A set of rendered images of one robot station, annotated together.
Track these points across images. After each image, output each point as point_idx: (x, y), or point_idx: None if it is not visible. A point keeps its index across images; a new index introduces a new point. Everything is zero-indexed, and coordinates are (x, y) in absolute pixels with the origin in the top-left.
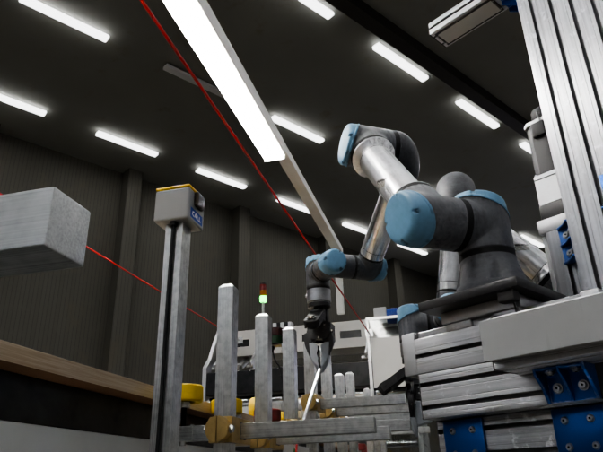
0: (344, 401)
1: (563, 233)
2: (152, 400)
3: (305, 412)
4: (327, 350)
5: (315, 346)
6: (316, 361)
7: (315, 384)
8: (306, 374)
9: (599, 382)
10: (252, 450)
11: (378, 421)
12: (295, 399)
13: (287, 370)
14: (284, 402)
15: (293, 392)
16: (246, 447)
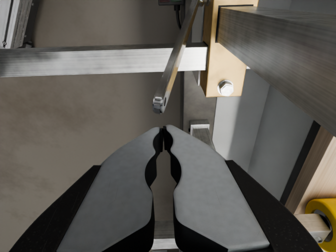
0: (154, 231)
1: None
2: None
3: (192, 2)
4: (96, 186)
5: (196, 210)
6: (182, 138)
7: (172, 50)
8: None
9: None
10: (303, 150)
11: (31, 52)
12: (233, 20)
13: (321, 17)
14: (266, 8)
15: (245, 10)
16: (316, 127)
